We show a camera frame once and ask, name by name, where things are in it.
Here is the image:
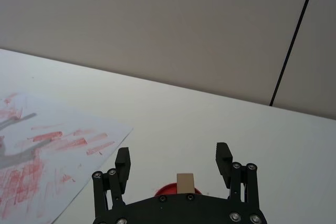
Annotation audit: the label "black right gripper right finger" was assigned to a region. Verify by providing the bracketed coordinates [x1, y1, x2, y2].
[215, 142, 261, 207]

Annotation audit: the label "tan cardboard block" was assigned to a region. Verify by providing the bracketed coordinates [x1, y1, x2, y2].
[176, 173, 196, 195]

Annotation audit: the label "red round object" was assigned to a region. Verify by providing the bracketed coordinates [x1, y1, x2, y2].
[154, 182, 203, 197]

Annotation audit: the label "white paper with red scribbles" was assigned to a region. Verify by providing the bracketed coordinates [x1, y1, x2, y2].
[0, 90, 134, 224]

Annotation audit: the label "thin black wall strip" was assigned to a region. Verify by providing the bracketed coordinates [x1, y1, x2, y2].
[269, 0, 320, 106]

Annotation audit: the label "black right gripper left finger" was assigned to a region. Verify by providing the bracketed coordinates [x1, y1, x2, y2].
[91, 147, 132, 221]

